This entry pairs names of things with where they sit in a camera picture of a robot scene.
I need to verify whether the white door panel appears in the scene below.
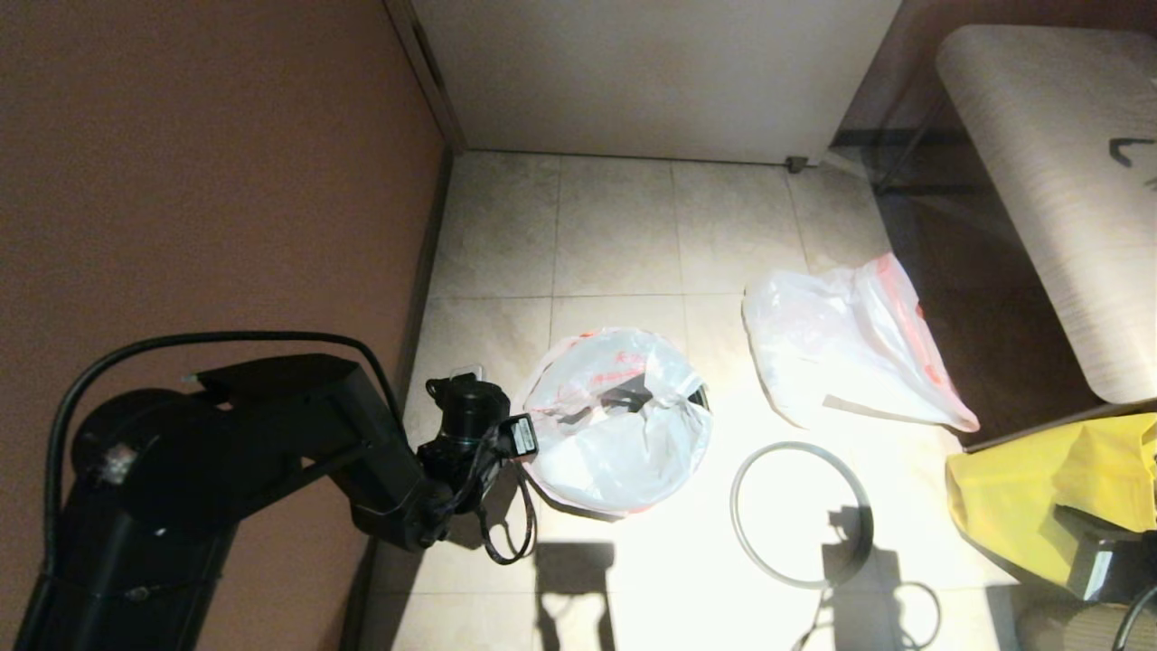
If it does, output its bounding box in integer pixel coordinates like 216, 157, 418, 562
411, 0, 905, 166

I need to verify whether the black metal table frame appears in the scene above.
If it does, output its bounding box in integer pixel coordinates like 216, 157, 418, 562
832, 90, 1004, 202

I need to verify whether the braided left wrist cable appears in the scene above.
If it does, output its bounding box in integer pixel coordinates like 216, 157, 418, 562
475, 452, 538, 566

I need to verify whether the yellow plastic bag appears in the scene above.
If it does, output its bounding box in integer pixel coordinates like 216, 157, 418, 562
945, 414, 1157, 589

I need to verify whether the grey bin ring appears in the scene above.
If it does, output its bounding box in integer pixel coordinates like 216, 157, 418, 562
730, 442, 874, 590

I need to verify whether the black left elbow cable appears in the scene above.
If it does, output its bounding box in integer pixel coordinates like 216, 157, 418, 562
43, 331, 406, 580

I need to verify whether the black trash bin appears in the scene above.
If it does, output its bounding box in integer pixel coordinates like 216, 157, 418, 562
583, 380, 710, 426

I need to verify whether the dark door frame post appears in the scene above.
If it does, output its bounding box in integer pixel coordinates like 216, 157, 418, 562
387, 0, 468, 155

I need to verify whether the beige wood-grain table top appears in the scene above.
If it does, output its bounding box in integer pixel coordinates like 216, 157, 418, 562
936, 25, 1157, 405

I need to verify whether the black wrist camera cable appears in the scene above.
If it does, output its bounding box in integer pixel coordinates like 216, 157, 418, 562
1114, 586, 1157, 651

